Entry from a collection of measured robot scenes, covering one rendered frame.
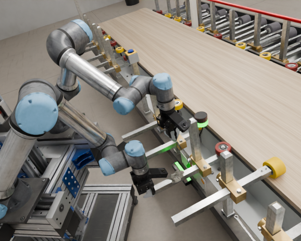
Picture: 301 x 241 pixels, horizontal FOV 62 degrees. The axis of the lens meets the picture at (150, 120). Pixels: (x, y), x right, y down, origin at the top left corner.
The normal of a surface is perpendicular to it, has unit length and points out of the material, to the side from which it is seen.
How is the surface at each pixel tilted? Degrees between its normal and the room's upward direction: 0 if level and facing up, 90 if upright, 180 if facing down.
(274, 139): 0
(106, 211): 0
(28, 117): 85
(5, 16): 90
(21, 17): 90
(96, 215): 0
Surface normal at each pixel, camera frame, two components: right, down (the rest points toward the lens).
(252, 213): -0.21, -0.77
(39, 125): 0.42, 0.42
